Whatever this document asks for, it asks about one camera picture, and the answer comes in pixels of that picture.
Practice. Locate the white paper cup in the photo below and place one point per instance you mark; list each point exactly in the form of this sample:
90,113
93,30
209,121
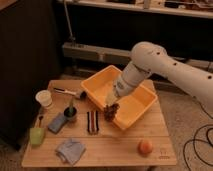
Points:
44,98

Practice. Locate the green plastic cup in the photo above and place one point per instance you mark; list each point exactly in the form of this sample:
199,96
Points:
37,136

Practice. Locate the grey metal shelf rail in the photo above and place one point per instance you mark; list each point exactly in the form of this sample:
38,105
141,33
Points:
100,53

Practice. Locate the dark spoon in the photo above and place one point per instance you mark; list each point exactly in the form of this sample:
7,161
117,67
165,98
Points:
40,120

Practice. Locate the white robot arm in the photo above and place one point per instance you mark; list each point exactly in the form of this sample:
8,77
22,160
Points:
201,90

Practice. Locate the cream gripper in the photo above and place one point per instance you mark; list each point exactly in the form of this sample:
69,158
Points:
111,98

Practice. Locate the small potted plant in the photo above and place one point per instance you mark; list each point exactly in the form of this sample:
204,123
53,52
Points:
71,112

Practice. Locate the dark grape bunch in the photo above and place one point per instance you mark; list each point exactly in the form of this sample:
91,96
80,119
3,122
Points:
110,112

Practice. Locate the grey folded cloth front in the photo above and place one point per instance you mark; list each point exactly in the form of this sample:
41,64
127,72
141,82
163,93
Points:
70,151

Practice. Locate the orange fruit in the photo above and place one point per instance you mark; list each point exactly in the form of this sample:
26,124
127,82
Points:
145,147

